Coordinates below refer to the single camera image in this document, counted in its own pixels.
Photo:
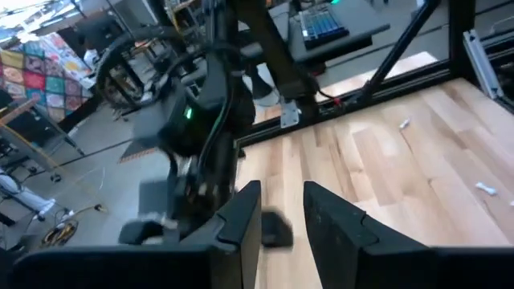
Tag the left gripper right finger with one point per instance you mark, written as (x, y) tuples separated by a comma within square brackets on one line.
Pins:
[(337, 233)]

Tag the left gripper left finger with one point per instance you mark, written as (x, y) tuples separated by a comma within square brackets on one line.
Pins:
[(237, 233)]

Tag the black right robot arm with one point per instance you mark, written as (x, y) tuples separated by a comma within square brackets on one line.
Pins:
[(277, 60)]

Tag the dark mat with orange stripes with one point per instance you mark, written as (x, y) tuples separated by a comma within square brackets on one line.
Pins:
[(136, 155)]

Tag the white chair base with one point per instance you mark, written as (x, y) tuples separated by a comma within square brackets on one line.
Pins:
[(24, 196)]

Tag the black computer keyboard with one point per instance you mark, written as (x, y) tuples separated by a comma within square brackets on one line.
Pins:
[(323, 26)]

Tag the colourful patchwork quilt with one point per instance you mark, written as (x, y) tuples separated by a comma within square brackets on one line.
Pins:
[(40, 76)]

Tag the black metal pole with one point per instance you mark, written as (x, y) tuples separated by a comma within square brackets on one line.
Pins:
[(401, 48)]

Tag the grey desk top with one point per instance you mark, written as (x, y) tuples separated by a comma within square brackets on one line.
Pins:
[(361, 28)]

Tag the silver aluminium extrusion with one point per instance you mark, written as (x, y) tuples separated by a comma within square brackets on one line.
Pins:
[(482, 64)]

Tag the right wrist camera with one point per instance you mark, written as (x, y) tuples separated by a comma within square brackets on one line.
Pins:
[(156, 124)]

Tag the silver corner bracket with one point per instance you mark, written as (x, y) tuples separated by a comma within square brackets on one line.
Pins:
[(290, 114)]

